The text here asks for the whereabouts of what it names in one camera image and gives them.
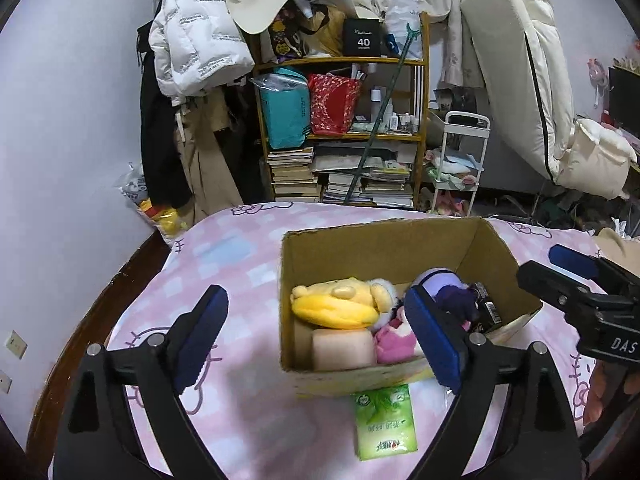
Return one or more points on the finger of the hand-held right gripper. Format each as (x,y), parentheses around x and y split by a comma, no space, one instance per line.
(550,285)
(572,260)

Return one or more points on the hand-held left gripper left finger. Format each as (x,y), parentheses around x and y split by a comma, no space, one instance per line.
(200,340)

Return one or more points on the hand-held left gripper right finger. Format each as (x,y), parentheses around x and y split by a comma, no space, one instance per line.
(435,345)

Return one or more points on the pink bear plush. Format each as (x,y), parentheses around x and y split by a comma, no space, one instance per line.
(395,342)

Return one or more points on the black tissue packet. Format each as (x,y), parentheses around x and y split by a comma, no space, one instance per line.
(487,310)

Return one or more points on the purple plush doll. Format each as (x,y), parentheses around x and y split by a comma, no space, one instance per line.
(440,280)

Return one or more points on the green tissue packet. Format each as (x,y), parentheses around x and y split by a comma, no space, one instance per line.
(385,422)

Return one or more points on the pink sponge block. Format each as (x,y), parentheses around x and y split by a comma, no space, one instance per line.
(342,350)

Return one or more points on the yellow plush toy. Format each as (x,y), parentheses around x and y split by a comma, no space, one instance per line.
(330,305)

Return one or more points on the cardboard box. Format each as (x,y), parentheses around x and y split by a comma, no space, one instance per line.
(350,240)

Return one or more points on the person's right hand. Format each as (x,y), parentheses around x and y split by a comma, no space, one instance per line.
(602,390)

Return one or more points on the pink cat-print bed sheet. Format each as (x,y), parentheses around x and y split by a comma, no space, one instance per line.
(240,270)

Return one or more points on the beige coat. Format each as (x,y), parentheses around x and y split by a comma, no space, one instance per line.
(210,175)

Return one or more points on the clear plastic bag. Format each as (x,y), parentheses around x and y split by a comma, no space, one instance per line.
(134,185)

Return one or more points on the white trolley cart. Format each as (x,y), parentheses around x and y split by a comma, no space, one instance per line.
(467,119)

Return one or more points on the pink fan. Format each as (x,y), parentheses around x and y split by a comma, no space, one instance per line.
(597,75)

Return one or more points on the stack of books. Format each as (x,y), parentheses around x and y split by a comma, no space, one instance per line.
(292,175)

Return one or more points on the black coat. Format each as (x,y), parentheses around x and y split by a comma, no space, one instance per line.
(160,150)

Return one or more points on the black bag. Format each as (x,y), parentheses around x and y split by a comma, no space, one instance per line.
(455,101)

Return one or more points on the cream folded mattress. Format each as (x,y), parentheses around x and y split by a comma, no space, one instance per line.
(515,50)

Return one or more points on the row of toiletry bottles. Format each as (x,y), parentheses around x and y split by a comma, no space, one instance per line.
(397,117)

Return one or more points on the green pole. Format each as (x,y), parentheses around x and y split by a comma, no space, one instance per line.
(381,110)

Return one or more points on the teal bag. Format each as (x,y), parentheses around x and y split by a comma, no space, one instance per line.
(282,110)

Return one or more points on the red bag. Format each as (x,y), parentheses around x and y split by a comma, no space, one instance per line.
(332,107)

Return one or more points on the wooden shelf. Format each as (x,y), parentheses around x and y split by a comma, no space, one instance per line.
(350,61)

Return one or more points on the white plastic bag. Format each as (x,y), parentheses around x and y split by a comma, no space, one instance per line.
(400,15)

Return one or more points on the white puffer jacket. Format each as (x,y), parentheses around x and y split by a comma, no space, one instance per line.
(195,35)

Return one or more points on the black box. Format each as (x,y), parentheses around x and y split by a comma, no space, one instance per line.
(362,37)

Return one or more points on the colourful printed bag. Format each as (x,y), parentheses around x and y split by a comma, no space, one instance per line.
(300,30)

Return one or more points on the cream wide-brim hat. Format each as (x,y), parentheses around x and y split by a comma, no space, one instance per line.
(255,10)

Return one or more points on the wooden bed frame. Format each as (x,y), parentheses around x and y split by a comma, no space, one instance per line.
(100,310)

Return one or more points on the wall socket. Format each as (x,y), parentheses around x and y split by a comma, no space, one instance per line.
(4,382)
(15,344)

